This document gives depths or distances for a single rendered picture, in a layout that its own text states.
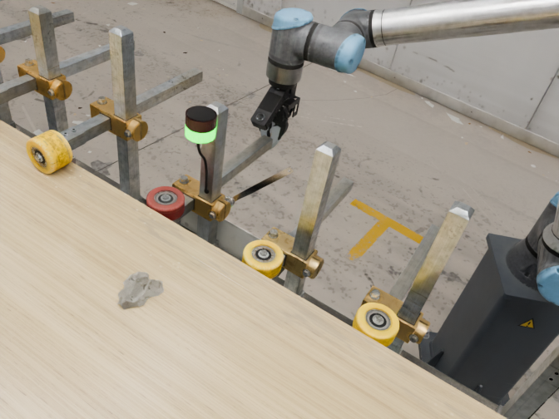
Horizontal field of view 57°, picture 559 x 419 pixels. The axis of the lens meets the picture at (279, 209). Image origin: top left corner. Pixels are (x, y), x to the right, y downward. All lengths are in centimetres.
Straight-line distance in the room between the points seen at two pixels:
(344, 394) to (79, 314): 45
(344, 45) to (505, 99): 251
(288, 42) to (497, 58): 247
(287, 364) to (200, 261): 26
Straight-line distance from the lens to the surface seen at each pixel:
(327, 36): 124
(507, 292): 161
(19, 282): 99
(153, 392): 84
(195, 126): 99
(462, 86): 371
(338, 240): 241
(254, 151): 134
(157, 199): 111
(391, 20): 133
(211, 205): 115
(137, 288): 93
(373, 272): 232
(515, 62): 358
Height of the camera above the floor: 164
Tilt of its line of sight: 41 degrees down
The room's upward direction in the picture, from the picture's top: 11 degrees clockwise
